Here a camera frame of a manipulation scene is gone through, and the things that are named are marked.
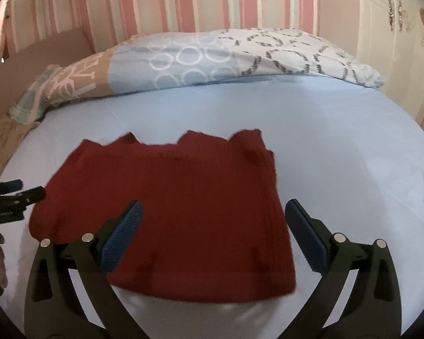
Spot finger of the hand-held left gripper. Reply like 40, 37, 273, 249
0, 186, 46, 207
0, 179, 23, 195

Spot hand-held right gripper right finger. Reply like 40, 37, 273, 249
284, 199, 402, 339

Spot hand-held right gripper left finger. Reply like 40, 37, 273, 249
24, 199, 152, 339

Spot red knit sweater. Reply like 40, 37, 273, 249
28, 129, 297, 304

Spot checkered pastel pillow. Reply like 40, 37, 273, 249
9, 64, 62, 122

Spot light blue bed sheet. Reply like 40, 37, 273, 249
0, 76, 424, 339

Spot brown board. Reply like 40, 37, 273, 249
0, 26, 94, 138

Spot patterned blue tan duvet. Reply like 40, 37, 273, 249
44, 27, 384, 108

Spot white wardrobe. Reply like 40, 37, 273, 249
353, 0, 424, 135

